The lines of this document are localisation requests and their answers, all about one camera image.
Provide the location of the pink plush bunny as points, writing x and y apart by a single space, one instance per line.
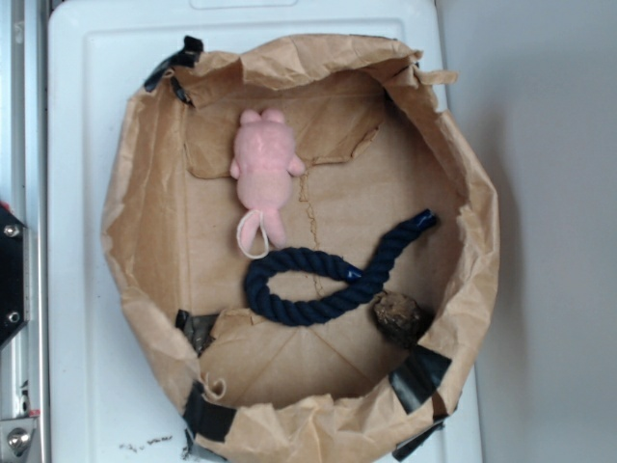
263 165

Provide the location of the brown paper bag bin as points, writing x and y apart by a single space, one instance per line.
280 359

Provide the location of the brown rock lump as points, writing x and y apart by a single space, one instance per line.
401 319

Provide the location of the black mounting plate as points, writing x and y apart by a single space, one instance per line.
14 275

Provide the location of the metal rail frame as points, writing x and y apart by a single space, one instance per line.
25 435

